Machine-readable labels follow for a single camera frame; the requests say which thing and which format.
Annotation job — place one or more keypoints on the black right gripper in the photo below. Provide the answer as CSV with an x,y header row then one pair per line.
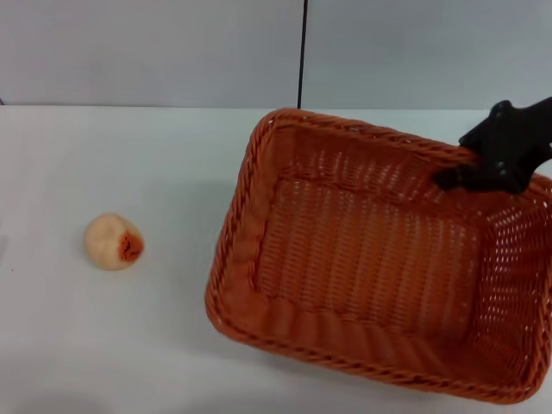
x,y
513,138

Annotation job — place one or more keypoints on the orange woven rectangular basket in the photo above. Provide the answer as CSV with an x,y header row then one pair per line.
x,y
366,267

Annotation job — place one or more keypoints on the pale peach with red patch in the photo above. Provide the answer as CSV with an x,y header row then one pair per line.
x,y
113,242

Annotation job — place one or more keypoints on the thin black vertical wall strip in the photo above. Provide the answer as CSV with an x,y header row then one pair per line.
x,y
301,56

